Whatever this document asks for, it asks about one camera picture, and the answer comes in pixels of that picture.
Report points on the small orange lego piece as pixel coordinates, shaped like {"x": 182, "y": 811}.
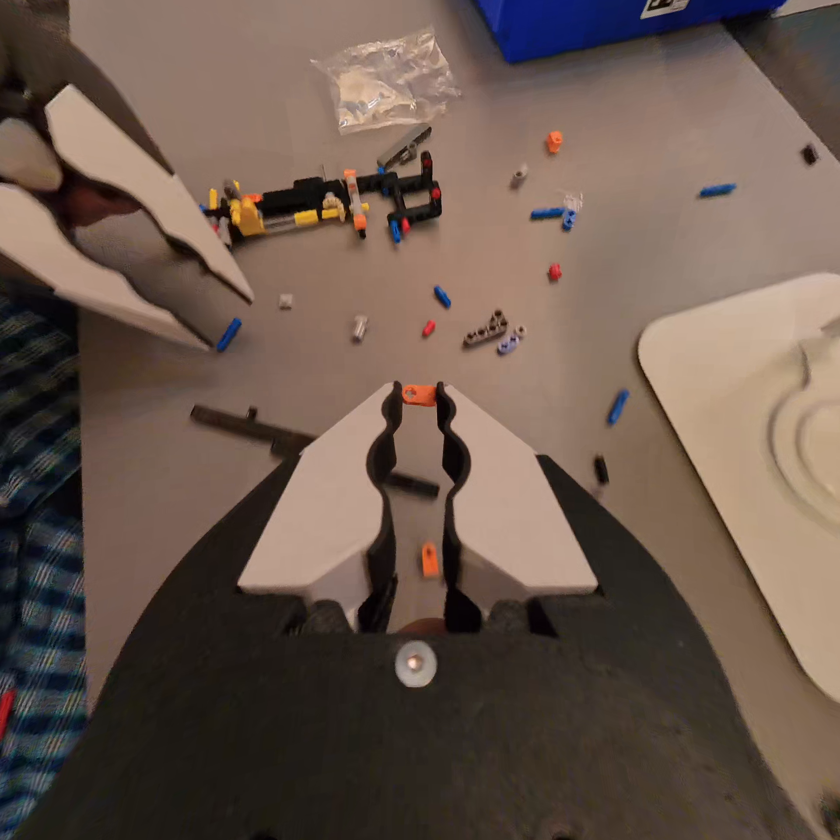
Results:
{"x": 554, "y": 142}

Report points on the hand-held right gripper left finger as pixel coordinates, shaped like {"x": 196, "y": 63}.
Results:
{"x": 321, "y": 518}

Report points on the clear plastic bag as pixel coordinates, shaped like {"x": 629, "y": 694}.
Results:
{"x": 387, "y": 79}

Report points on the black lego beam assembly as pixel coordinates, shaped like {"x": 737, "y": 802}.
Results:
{"x": 229, "y": 420}

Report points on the dark grey lego angle beam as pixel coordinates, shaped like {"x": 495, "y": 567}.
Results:
{"x": 482, "y": 334}

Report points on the orange lego connector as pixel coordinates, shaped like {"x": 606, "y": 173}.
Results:
{"x": 430, "y": 561}
{"x": 420, "y": 394}

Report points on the small blue lego liftarm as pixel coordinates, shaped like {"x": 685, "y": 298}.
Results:
{"x": 506, "y": 345}

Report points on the long blue lego pin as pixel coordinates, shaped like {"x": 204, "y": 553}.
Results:
{"x": 717, "y": 190}
{"x": 228, "y": 333}

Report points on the red lego bush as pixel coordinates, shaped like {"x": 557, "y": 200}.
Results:
{"x": 554, "y": 272}

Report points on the light grey lego pin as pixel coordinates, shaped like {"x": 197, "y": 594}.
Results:
{"x": 520, "y": 176}
{"x": 359, "y": 327}

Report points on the white board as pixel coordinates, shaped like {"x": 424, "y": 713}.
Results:
{"x": 722, "y": 407}

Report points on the small black lego piece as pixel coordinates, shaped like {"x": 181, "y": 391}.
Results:
{"x": 600, "y": 470}
{"x": 809, "y": 154}

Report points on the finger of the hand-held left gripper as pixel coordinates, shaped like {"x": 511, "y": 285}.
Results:
{"x": 111, "y": 144}
{"x": 39, "y": 243}

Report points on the blue box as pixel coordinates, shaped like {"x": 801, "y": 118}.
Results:
{"x": 558, "y": 26}

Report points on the blue lego connector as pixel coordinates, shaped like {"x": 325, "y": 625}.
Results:
{"x": 568, "y": 222}

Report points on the blue plaid shirt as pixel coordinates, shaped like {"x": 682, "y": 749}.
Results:
{"x": 39, "y": 590}

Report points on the yellow black lego model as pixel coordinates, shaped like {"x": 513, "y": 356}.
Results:
{"x": 289, "y": 190}

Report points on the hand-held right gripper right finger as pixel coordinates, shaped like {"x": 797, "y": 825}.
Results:
{"x": 525, "y": 518}

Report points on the clear plastic scrap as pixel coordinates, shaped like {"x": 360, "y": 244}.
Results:
{"x": 574, "y": 199}

